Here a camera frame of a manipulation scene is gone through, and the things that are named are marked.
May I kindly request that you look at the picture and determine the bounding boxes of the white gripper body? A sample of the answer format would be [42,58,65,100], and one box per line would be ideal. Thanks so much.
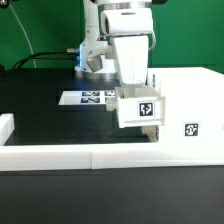
[101,8,154,87]

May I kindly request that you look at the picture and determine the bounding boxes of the white drawer tray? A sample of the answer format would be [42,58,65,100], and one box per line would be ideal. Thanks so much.
[141,126,158,142]
[106,85,165,128]

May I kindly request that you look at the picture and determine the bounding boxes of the white drawer cabinet box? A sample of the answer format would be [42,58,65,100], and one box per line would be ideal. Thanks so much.
[148,67,224,144]

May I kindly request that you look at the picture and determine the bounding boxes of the white front drawer tray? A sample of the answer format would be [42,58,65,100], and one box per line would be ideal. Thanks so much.
[141,126,158,142]

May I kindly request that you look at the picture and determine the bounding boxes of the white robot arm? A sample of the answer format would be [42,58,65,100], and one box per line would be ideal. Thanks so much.
[75,0,168,87]

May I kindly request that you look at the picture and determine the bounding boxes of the marker tag sheet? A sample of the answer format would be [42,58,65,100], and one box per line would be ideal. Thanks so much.
[59,90,115,105]

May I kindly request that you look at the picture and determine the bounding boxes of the white U-shaped fence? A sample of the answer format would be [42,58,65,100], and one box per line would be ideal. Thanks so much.
[0,114,224,171]

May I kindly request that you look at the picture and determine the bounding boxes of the black cables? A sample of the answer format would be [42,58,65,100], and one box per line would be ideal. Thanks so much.
[11,48,81,70]

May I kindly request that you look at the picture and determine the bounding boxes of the thin white cable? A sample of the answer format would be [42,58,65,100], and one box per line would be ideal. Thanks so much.
[9,3,37,69]

